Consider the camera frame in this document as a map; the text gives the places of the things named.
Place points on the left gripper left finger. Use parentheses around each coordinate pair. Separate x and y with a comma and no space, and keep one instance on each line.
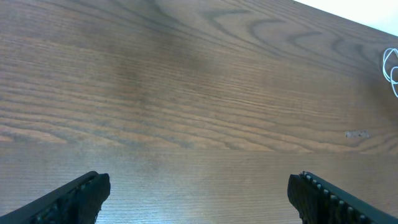
(77,202)

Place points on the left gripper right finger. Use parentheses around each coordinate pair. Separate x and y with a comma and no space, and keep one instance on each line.
(320,202)

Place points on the scuff mark on table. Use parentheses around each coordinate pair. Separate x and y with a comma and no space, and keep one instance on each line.
(357,134)

